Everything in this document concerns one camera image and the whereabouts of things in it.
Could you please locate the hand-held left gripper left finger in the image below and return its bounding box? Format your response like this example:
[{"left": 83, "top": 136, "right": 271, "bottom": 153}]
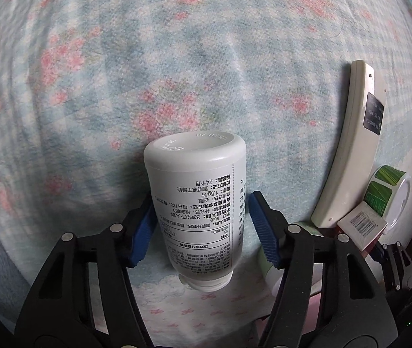
[{"left": 13, "top": 191, "right": 158, "bottom": 348}]

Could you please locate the white remote control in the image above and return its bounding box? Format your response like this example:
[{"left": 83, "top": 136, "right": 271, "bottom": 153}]
[{"left": 310, "top": 60, "right": 387, "bottom": 229}]

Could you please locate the blue plaid floral blanket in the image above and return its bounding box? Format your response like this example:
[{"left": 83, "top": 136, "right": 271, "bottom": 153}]
[{"left": 0, "top": 0, "right": 412, "bottom": 320}]

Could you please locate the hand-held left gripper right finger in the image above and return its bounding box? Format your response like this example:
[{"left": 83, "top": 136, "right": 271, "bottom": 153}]
[{"left": 247, "top": 190, "right": 400, "bottom": 348}]

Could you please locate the white plastic pill bottle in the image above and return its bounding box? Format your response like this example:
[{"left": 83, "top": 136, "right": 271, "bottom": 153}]
[{"left": 144, "top": 131, "right": 247, "bottom": 291}]

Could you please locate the green label sticker roll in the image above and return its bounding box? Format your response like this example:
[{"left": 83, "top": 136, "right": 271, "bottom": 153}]
[{"left": 364, "top": 165, "right": 412, "bottom": 233}]

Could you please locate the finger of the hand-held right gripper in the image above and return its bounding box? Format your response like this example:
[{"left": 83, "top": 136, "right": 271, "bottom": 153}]
[{"left": 371, "top": 241, "right": 412, "bottom": 292}]

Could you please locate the small white box with barcode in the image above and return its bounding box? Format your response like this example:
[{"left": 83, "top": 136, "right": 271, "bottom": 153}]
[{"left": 337, "top": 201, "right": 388, "bottom": 251}]

